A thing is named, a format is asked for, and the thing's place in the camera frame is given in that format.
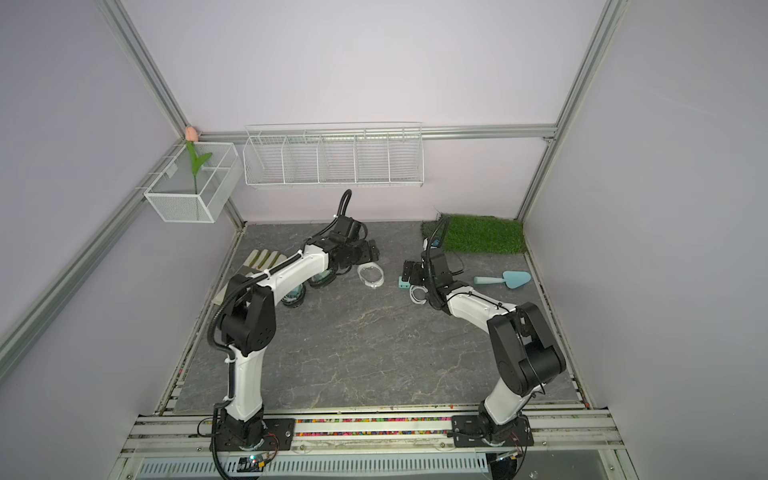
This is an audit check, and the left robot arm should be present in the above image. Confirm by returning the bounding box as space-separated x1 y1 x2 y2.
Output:
207 189 379 450

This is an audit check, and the beige gardening glove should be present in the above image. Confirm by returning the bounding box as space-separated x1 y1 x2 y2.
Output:
212 249 288 306

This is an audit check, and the white mesh wall basket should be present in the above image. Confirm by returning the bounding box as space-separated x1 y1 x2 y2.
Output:
144 142 244 224

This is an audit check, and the artificial pink tulip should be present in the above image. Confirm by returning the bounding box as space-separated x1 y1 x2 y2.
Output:
184 126 212 194

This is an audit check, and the green artificial grass mat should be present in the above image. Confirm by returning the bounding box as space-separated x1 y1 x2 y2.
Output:
420 213 528 255

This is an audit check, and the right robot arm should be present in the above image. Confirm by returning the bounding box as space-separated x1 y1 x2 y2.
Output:
402 217 567 452

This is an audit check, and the white wire wall shelf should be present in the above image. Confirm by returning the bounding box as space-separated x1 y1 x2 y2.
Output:
243 122 425 188

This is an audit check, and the teal garden trowel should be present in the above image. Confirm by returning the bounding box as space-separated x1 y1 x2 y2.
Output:
473 271 532 290

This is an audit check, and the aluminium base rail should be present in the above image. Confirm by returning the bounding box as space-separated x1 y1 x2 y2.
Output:
119 407 625 457

